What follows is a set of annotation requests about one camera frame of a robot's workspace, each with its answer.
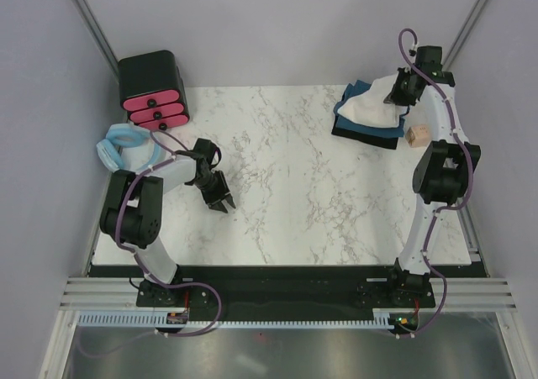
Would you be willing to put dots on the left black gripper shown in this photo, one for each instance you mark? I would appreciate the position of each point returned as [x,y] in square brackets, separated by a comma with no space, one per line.
[223,193]

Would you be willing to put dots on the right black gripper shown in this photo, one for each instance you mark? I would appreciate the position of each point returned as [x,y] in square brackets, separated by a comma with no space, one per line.
[395,97]

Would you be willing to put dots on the white t shirt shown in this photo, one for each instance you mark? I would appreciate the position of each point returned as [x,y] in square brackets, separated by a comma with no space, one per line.
[370,109]

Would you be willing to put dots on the black pink drawer box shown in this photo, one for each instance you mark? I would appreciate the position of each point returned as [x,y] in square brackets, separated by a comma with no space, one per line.
[152,92]

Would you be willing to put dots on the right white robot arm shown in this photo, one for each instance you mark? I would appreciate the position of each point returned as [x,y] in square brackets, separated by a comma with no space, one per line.
[444,172]

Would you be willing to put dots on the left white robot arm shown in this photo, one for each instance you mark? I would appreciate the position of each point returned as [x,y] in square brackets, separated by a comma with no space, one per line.
[132,210]

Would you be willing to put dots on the small pink cube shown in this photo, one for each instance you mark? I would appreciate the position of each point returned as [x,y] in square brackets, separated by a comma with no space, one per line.
[418,136]

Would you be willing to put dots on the folded teal t shirt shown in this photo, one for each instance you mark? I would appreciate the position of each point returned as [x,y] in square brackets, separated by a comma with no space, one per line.
[356,89]

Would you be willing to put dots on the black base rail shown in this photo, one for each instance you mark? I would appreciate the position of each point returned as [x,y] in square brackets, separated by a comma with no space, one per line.
[219,287]

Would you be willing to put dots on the white slotted cable duct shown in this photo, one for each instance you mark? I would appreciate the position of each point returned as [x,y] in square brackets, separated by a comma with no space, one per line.
[241,317]

